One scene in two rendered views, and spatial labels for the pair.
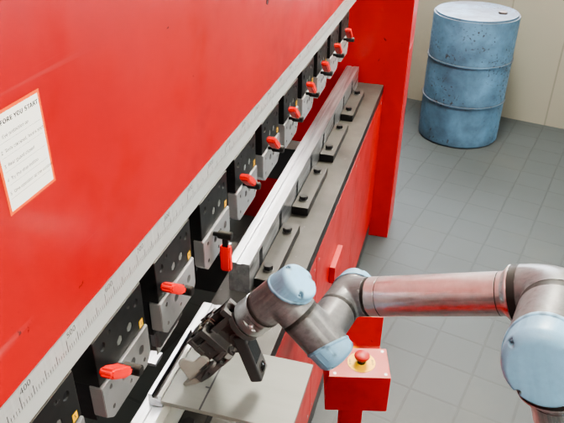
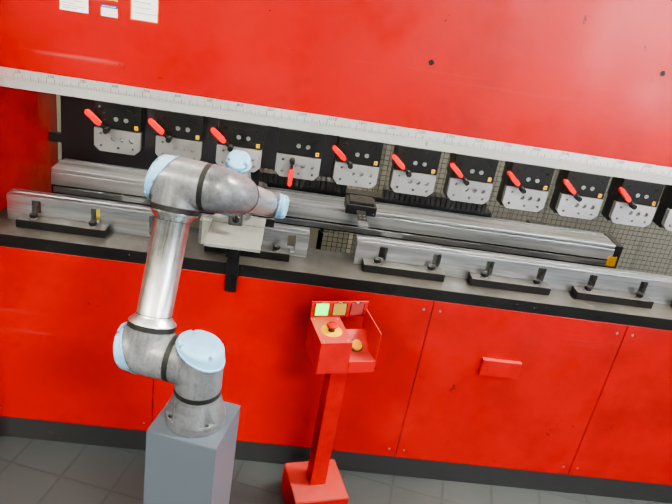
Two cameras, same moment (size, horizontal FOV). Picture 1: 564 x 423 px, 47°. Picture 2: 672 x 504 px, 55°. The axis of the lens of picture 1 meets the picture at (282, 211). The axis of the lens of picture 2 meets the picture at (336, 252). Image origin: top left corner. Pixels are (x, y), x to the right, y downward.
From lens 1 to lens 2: 1.96 m
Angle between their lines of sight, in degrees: 60
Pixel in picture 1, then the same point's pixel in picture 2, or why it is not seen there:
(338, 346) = not seen: hidden behind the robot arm
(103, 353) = (163, 122)
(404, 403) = not seen: outside the picture
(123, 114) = (214, 28)
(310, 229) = (452, 286)
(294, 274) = (237, 153)
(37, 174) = (148, 14)
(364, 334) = (372, 342)
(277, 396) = (228, 239)
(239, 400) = (222, 230)
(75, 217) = (165, 47)
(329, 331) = not seen: hidden behind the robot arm
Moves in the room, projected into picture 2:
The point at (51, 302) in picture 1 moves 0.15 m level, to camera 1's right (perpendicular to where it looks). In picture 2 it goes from (139, 68) to (141, 79)
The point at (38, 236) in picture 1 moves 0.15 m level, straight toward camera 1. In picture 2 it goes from (141, 37) to (93, 35)
